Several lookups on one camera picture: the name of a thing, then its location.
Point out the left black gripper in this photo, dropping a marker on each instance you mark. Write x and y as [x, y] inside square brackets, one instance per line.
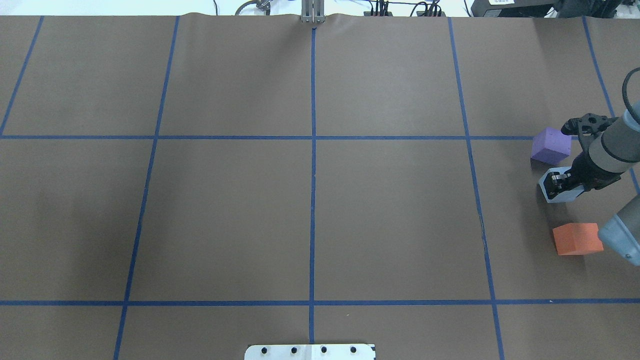
[590, 175]

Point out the light blue foam block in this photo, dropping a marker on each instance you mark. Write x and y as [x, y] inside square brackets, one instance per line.
[557, 187]

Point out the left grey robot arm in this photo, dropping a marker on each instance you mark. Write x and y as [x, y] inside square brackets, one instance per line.
[621, 232]

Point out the purple foam block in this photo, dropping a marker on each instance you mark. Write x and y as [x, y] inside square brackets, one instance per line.
[551, 146]

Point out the orange foam block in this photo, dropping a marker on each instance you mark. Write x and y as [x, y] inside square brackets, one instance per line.
[577, 239]

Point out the black box with label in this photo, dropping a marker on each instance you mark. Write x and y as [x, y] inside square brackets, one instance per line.
[511, 8]

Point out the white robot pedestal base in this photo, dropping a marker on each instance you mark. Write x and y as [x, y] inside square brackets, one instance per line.
[328, 351]

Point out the aluminium frame post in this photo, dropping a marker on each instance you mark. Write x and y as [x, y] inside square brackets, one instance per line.
[313, 11]

